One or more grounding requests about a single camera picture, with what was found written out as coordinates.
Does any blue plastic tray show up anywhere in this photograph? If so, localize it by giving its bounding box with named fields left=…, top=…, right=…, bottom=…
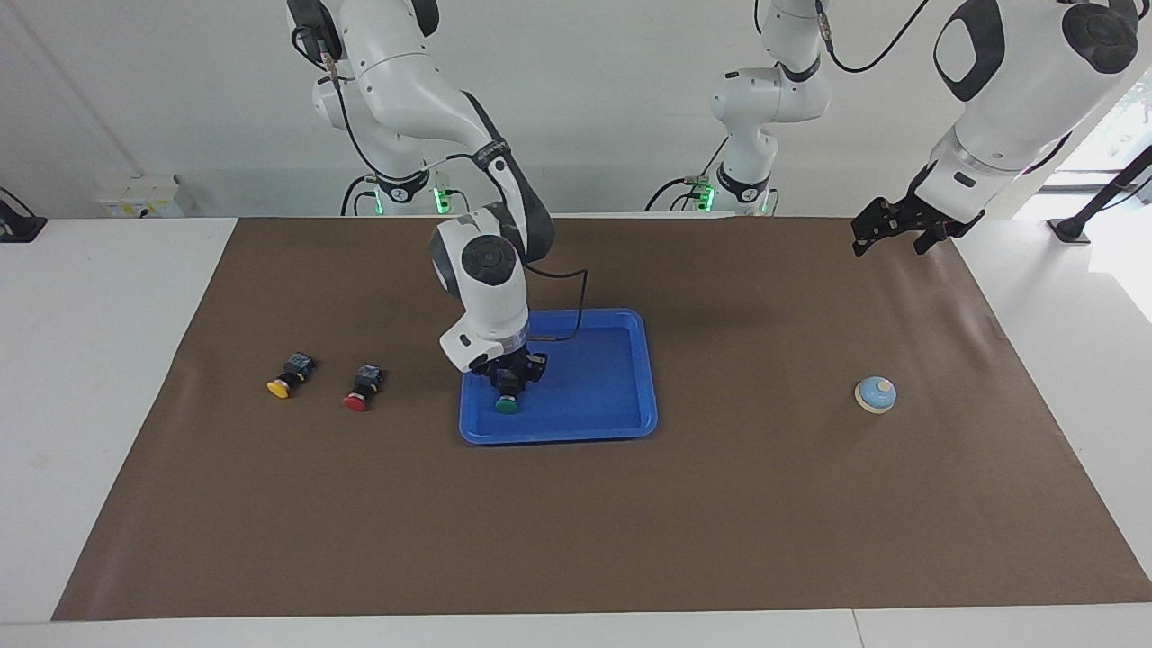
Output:
left=459, top=308, right=660, bottom=446

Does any brown table mat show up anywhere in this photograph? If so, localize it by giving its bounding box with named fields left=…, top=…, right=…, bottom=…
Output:
left=51, top=214, right=1152, bottom=623

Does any white wall socket box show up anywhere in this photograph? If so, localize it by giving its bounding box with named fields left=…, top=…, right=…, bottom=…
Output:
left=97, top=174, right=185, bottom=219

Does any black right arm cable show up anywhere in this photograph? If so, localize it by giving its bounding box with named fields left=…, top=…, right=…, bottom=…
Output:
left=319, top=54, right=590, bottom=343

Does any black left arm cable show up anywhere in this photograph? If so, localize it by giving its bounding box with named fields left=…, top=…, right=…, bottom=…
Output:
left=813, top=0, right=934, bottom=75

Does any red mushroom push button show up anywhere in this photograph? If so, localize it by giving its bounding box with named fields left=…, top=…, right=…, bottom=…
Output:
left=343, top=364, right=385, bottom=413

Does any black clamp bracket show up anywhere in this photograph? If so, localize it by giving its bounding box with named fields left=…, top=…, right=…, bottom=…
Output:
left=0, top=186, right=48, bottom=244

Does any black base cable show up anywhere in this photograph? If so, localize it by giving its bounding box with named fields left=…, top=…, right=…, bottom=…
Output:
left=643, top=175, right=712, bottom=213
left=340, top=174, right=379, bottom=217

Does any yellow mushroom push button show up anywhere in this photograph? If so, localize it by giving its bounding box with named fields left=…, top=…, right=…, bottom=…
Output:
left=266, top=353, right=316, bottom=401

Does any black metal stand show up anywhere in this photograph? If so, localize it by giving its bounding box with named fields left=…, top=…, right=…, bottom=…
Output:
left=1048, top=144, right=1152, bottom=246

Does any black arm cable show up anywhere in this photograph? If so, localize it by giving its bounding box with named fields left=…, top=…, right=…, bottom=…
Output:
left=319, top=54, right=590, bottom=343
left=813, top=0, right=934, bottom=75

